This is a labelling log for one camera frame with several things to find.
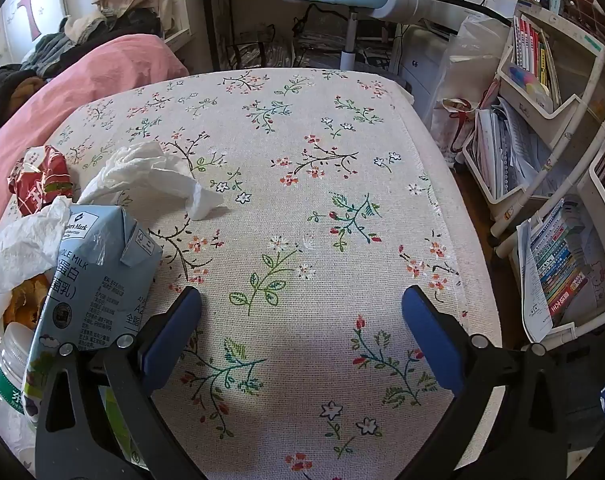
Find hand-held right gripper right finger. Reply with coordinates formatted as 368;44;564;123
397;285;568;480

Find floral tablecloth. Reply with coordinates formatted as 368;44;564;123
0;67;508;480

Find grey denim clothes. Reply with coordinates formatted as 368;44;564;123
22;32;78;76

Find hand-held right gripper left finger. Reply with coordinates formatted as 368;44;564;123
34;286;208;480

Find clear plastic bag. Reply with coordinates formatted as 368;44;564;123
430;15;511;166

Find pink bed cover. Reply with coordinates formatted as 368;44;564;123
0;34;190;256

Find white desk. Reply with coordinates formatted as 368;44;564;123
191;0;488;106

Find white bottle with green label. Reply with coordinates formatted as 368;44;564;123
0;322;48;426

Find dark clothes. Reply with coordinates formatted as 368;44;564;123
102;10;163;41

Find stack of colourful books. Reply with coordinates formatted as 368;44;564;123
517;200;591;341

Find white shelving cart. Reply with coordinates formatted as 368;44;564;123
463;5;605;341

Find pile of loose papers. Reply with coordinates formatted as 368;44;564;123
475;95;543;201

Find black picture frame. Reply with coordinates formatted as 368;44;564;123
202;0;236;71

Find red snack bag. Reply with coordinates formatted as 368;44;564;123
7;145;76;216

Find orange peel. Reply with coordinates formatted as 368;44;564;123
5;275;50;328

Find white crumpled paper wrapper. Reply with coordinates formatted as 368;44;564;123
0;196;73;341

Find blue milk carton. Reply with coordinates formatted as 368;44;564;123
22;205;164;426

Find row of upright books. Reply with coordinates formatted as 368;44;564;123
513;15;561;106

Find white tissue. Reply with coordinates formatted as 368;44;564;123
77;141;224;222

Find red and white shopping bag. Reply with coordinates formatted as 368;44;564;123
435;97;478;166

